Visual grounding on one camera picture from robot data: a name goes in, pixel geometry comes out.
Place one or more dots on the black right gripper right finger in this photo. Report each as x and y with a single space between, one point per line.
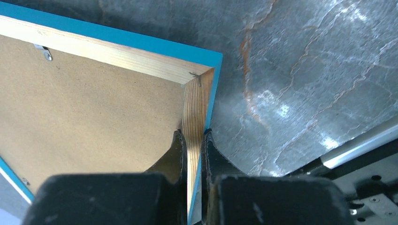
229 197

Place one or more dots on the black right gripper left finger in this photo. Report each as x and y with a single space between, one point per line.
157 196

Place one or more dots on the light wooden picture frame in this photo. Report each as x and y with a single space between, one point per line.
196 68

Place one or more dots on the brown cardboard backing board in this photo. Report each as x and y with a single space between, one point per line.
76 115

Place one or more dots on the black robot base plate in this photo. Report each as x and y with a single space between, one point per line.
369 184

